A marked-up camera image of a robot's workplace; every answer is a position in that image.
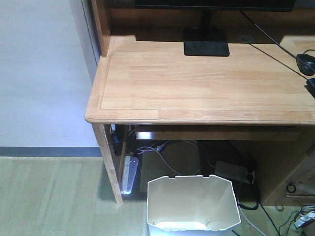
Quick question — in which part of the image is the wooden drawer cabinet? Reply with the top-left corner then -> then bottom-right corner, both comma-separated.
261,144 -> 315,207

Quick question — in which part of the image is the white plastic trash bin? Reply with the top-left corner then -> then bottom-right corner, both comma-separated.
147,175 -> 241,236

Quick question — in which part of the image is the white cable on floor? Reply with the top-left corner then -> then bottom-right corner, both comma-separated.
237,203 -> 260,236

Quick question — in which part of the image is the black monitor cable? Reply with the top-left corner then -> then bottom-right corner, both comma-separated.
240,10 -> 315,82

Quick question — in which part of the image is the grey cable under desk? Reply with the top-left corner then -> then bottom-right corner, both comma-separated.
137,140 -> 205,177

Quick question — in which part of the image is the wooden desk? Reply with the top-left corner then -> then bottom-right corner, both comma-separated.
85,0 -> 315,204

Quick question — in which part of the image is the black computer mouse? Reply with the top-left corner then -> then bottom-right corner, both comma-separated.
296,54 -> 315,76

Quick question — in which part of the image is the black device on desk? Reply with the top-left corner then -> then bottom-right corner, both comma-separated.
305,78 -> 315,92

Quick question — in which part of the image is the white power strip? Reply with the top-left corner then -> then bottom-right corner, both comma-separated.
121,155 -> 139,195

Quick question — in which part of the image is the black computer monitor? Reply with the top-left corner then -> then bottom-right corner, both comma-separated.
135,0 -> 295,57

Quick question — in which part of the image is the grey power adapter brick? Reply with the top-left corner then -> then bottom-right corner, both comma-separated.
215,161 -> 249,183

